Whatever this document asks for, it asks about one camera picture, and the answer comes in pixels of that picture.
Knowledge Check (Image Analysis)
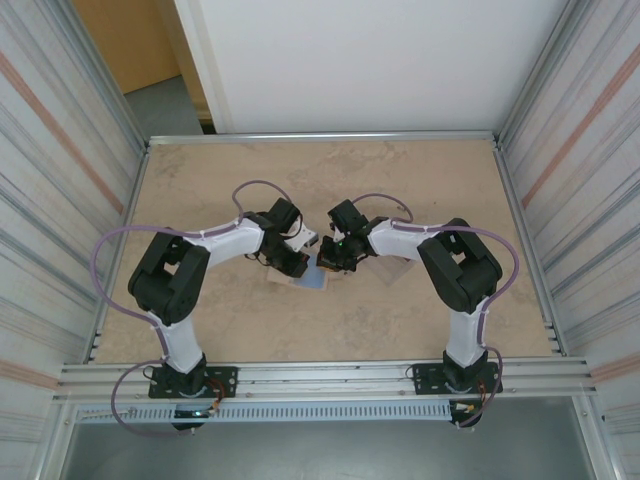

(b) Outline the clear acrylic card holder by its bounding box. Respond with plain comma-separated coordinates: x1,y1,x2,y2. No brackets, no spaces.
368,253,415,287

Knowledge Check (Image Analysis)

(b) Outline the grey sheet metal shelf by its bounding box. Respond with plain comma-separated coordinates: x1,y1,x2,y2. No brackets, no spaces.
59,399,599,480

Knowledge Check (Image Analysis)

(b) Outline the brown wooden door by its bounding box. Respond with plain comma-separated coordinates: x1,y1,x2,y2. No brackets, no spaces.
72,0,210,109

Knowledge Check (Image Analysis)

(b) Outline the corrugated translucent side panel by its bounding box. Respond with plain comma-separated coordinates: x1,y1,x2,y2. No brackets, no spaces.
0,0,150,480
498,0,640,480

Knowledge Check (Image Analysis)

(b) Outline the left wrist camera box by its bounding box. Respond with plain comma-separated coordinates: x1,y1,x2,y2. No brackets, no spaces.
286,219,320,251

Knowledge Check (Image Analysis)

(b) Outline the aluminium table end rail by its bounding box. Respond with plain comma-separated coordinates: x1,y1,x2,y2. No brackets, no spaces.
146,130,503,148

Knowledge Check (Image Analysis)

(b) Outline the wide aluminium base rail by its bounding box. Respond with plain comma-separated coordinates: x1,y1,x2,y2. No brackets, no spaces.
57,355,599,401

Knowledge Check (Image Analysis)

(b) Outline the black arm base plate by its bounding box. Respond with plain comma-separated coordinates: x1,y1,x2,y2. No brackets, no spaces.
412,362,504,396
148,366,239,400

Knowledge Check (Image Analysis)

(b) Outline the grey slotted cable duct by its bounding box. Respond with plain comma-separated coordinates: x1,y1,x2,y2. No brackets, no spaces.
74,403,454,424

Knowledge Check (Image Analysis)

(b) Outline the white door frame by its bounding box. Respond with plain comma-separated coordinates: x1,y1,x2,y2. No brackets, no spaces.
172,0,236,135

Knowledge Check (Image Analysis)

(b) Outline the red orange wire bundle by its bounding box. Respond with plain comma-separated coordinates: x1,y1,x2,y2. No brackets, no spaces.
452,382,489,416
205,378,225,415

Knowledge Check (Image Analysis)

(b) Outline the aluminium frame post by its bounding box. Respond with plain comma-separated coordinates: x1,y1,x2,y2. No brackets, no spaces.
497,0,594,146
64,0,151,151

